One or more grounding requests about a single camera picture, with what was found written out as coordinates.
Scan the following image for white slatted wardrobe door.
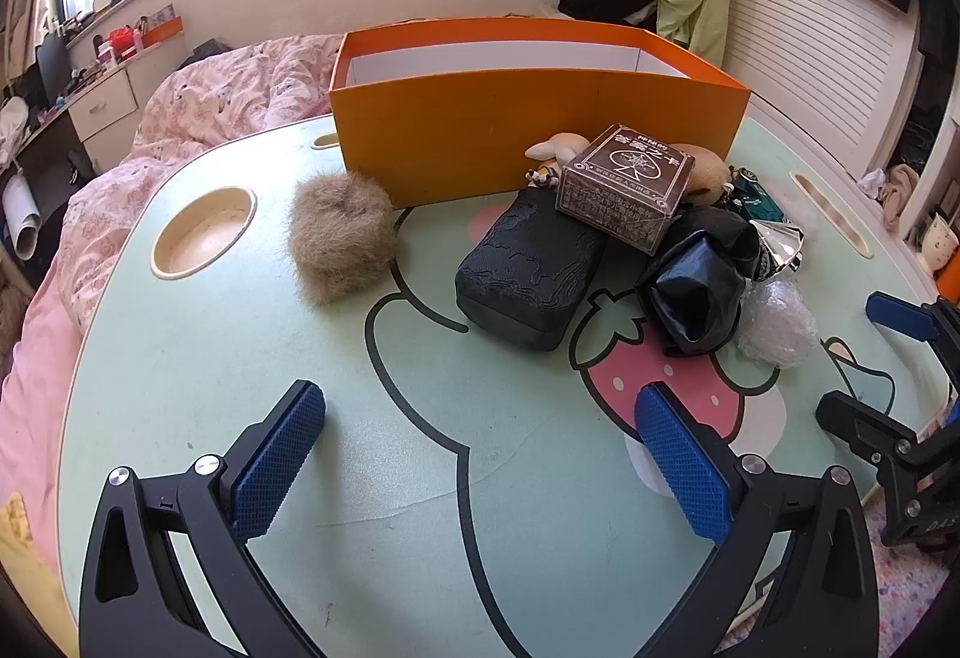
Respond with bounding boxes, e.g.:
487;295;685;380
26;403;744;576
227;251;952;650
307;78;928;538
724;0;923;179

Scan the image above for white paper roll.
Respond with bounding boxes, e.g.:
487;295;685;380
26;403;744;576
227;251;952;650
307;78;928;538
0;174;40;261

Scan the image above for black embossed case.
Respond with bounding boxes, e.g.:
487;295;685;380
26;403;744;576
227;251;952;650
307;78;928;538
454;187;607;353

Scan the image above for white dotted mug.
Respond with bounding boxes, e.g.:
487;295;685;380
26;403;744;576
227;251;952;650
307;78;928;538
921;211;958;276

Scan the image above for brown card box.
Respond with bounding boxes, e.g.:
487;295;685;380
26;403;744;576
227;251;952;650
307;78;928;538
555;124;697;255

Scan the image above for brown fur pompom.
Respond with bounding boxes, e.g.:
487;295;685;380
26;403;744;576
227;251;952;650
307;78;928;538
285;172;401;306

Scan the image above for beige cloth bundle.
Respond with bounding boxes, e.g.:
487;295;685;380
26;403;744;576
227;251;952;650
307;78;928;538
862;163;920;231

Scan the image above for white clothing pile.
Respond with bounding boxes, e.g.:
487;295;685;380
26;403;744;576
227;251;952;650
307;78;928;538
0;95;31;156

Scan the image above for orange cardboard box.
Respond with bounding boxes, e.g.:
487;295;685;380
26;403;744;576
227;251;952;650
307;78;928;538
328;17;752;210

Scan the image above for green cartoon printed desktop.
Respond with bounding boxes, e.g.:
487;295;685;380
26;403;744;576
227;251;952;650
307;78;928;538
56;116;942;658

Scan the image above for green toy car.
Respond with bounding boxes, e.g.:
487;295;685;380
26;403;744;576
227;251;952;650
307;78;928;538
724;166;785;224

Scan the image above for colourful speckled rug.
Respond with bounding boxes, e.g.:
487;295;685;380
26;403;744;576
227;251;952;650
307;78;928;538
862;500;953;658

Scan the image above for beige curtain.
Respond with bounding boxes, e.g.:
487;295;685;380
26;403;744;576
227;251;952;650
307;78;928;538
0;0;57;81

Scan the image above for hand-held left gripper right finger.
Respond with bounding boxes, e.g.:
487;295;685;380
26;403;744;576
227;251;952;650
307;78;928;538
634;382;880;658

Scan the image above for pink floral quilt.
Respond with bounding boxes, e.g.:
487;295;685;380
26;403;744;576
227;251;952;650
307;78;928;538
22;34;346;336

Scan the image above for white drawer cabinet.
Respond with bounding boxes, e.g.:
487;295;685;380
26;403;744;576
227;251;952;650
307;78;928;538
67;58;143;164

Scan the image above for beige plush keychain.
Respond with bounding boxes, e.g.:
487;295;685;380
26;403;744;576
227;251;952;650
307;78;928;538
523;133;590;188

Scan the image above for black monitor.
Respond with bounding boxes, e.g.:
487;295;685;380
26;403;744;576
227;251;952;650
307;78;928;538
34;31;72;104

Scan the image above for yellow cloth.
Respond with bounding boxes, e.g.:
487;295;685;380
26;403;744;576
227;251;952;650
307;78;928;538
0;493;76;658

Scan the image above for white wall shelf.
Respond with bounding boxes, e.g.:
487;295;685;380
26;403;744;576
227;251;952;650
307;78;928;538
900;118;960;299

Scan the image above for brown capybara plush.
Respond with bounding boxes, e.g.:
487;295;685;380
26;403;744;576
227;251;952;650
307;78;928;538
679;143;732;207

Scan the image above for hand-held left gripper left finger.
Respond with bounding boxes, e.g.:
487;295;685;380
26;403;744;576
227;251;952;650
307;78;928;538
79;379;328;658

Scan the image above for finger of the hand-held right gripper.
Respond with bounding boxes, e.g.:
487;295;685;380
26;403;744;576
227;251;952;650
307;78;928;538
816;390;920;473
865;290;960;368

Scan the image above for small orange tray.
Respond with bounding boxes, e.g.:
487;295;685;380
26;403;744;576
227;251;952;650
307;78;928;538
139;16;185;50

